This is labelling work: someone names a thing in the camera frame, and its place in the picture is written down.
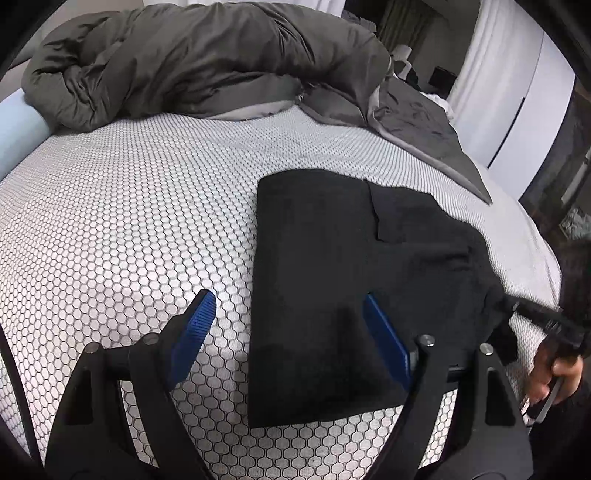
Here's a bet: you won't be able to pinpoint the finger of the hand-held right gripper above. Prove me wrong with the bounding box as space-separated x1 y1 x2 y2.
501 295 561 330

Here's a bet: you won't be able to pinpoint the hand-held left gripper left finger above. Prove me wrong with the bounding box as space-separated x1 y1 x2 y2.
44 289 218 480

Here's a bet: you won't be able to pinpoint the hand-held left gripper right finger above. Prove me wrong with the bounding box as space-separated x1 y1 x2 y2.
363 293 536 480

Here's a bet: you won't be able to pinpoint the black pants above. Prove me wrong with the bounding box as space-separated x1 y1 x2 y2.
248 168 520 429

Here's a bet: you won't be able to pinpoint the person's right hand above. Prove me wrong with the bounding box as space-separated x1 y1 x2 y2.
526 344 585 407

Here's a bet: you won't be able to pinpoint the person's dark clothing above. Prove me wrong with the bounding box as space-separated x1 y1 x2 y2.
526 237 591 480

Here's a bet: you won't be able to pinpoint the white honeycomb mattress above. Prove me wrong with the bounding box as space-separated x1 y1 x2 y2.
0 104 568 480

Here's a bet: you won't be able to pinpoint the dark glass cabinet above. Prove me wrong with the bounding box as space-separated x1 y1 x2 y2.
517 78 591 241

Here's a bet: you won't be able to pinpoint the white wardrobe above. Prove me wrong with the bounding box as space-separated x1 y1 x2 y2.
485 28 578 199

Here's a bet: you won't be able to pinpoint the white crumpled sheet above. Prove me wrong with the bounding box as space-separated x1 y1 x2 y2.
422 92 455 121

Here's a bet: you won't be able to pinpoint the dark rectangular object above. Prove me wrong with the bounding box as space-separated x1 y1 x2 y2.
427 66 458 90

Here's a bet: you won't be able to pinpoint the light blue pillow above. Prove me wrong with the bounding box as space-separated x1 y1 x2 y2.
0 88 51 181

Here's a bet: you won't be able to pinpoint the grey duvet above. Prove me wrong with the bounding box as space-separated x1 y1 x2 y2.
21 2 492 204

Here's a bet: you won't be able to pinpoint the white chair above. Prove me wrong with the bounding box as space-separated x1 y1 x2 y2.
390 44 414 79

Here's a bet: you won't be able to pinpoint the olive curtain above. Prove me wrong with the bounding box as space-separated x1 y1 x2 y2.
376 0 448 56

